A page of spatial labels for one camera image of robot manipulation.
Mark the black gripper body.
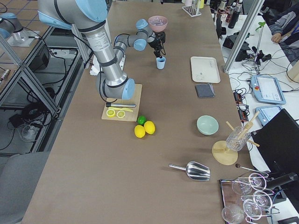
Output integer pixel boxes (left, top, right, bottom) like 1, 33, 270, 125
148, 32, 166, 52

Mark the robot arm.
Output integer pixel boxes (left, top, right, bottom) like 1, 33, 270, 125
38, 0, 165, 100

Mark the blue plastic cup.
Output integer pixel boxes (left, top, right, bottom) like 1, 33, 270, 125
156, 56, 166, 70

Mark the pink bowl of ice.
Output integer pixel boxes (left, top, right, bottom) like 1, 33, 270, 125
148, 15, 168, 33

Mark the white cup rack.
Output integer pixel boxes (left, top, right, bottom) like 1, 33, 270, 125
182, 0, 204, 17

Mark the steel ice scoop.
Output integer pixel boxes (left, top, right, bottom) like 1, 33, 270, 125
169, 161, 211, 181

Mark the cream rabbit tray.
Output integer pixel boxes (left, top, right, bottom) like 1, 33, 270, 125
190, 56, 221, 84

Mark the grey folded cloth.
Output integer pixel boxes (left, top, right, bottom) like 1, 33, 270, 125
195, 83, 215, 98

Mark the green lime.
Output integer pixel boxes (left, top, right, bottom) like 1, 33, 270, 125
137, 115, 147, 126

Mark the wooden cutting board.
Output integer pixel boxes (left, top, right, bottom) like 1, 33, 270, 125
101, 84, 142, 122

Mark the lemon half slice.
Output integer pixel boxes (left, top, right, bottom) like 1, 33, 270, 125
116, 110, 126, 119
106, 109, 116, 118

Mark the steel muddler bar tool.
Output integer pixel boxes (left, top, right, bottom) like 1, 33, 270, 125
106, 103, 136, 108

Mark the yellow plastic knife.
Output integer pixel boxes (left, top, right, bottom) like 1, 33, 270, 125
108, 107, 134, 112

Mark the yellow lemon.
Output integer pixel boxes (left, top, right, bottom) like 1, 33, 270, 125
143, 120, 156, 134
134, 125, 145, 138

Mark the green ceramic bowl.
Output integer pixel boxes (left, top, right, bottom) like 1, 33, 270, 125
197, 115, 219, 135

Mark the blue teach pendant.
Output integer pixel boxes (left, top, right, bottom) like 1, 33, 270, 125
250, 75, 286, 105
255, 105, 283, 126

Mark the wooden glass stand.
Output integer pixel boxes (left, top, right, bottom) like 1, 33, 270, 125
212, 112, 260, 165

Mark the crystal glass on stand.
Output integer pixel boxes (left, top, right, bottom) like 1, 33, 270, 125
226, 126, 250, 152

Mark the black monitor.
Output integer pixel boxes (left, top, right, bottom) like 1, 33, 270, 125
252, 109, 299, 174

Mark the wine glass rack tray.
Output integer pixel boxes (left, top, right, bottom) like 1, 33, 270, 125
220, 173, 280, 224

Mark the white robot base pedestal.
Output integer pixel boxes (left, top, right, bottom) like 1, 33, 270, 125
88, 53, 126, 77

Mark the aluminium frame post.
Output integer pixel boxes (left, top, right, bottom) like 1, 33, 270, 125
223, 0, 264, 73

